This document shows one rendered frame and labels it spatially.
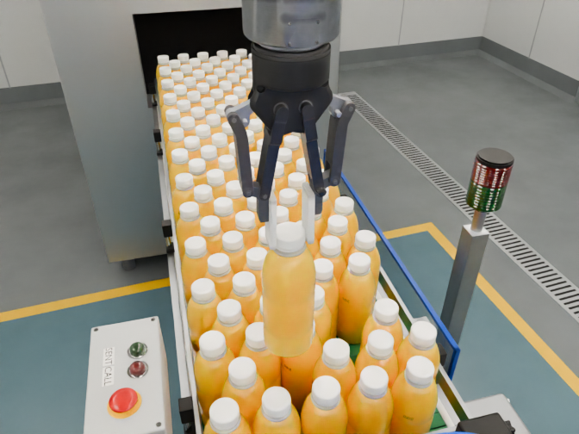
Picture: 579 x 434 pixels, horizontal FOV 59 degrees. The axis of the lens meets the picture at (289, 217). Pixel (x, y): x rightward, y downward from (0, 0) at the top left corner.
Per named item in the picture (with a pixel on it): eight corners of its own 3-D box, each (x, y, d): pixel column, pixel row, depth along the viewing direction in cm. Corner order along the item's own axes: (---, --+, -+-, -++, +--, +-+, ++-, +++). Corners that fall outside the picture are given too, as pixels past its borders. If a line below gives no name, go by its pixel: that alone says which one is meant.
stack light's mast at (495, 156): (470, 241, 96) (489, 166, 86) (452, 221, 100) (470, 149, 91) (500, 236, 97) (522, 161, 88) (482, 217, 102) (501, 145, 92)
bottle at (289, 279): (258, 359, 70) (254, 254, 59) (267, 320, 76) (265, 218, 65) (310, 365, 69) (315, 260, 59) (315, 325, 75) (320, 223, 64)
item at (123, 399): (109, 418, 66) (108, 412, 65) (110, 394, 69) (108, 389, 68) (139, 412, 66) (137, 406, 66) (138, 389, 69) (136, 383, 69)
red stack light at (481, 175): (482, 191, 89) (488, 171, 87) (463, 172, 94) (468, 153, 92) (515, 186, 90) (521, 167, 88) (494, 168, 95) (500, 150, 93)
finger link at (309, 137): (289, 92, 53) (301, 88, 53) (307, 181, 60) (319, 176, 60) (298, 107, 50) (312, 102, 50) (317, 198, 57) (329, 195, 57)
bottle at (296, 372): (299, 376, 96) (301, 304, 85) (328, 399, 92) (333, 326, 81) (272, 400, 91) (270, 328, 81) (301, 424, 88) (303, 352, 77)
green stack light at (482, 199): (476, 214, 92) (482, 191, 89) (458, 195, 97) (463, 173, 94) (508, 209, 93) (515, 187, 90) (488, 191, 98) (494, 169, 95)
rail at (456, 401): (466, 432, 80) (470, 421, 79) (259, 76, 207) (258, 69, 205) (471, 431, 81) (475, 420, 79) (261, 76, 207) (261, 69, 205)
